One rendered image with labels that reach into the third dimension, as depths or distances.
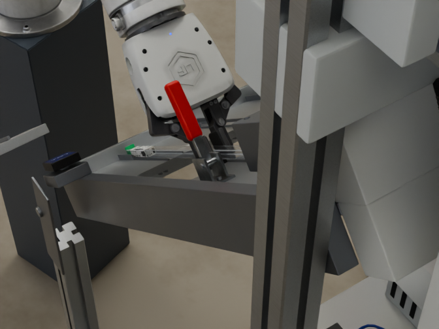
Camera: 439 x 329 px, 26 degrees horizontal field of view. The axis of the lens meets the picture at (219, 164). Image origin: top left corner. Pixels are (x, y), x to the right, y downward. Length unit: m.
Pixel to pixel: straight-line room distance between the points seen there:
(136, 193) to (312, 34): 0.56
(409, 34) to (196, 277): 1.66
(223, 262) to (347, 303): 0.83
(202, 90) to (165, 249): 1.14
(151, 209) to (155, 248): 1.14
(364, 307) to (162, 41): 0.50
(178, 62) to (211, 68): 0.04
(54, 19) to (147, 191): 0.67
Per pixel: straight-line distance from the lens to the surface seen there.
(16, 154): 1.86
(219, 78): 1.06
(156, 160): 1.22
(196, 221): 0.92
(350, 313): 1.33
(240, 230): 0.83
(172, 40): 1.05
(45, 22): 1.63
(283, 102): 0.57
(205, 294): 2.09
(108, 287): 2.11
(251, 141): 0.83
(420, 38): 0.50
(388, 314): 1.34
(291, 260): 0.67
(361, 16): 0.52
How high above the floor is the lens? 1.72
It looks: 48 degrees down
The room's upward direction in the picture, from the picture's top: straight up
